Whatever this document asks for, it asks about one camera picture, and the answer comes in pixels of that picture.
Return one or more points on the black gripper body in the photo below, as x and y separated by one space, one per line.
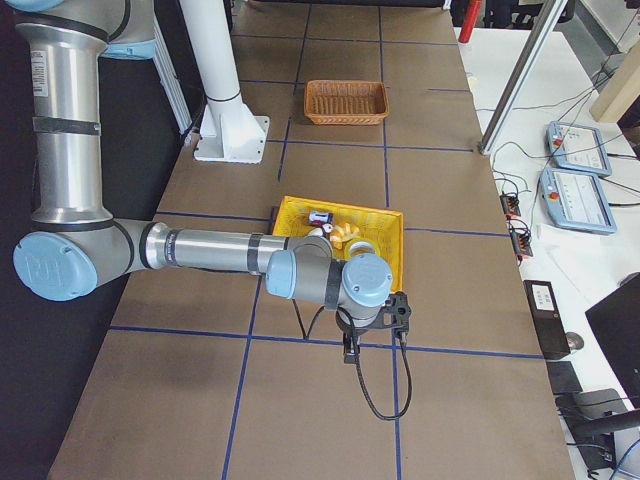
346 328

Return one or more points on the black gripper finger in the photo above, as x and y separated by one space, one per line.
351 348

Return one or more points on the yellow tape roll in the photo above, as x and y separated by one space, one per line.
358 246

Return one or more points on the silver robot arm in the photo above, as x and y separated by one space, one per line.
77 245

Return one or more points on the yellow plastic woven basket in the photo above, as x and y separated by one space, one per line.
384 229

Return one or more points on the brown wicker basket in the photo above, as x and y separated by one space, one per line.
345 102

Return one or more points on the toy croissant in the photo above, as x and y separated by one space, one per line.
342 233

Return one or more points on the white small bottle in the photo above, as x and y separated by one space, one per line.
320 232

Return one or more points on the small dark can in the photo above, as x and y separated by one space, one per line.
319 218

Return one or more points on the orange black connector lower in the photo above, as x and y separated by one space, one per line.
520 235

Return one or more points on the orange black connector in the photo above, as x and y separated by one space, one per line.
510 205
520 235

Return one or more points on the black box with label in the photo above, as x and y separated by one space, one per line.
546 319

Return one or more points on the orange black connector upper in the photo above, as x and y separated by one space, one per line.
510 205

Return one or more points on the lower teach pendant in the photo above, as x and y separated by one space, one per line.
575 201

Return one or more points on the teach pendant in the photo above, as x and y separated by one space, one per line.
575 201
578 147

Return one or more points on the black monitor corner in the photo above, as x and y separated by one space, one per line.
614 322

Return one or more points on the upper teach pendant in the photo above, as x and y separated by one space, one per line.
578 147

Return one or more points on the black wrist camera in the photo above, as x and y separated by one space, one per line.
398 307

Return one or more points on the white pedestal column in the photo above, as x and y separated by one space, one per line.
229 131

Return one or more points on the aluminium frame post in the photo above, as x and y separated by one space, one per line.
547 19

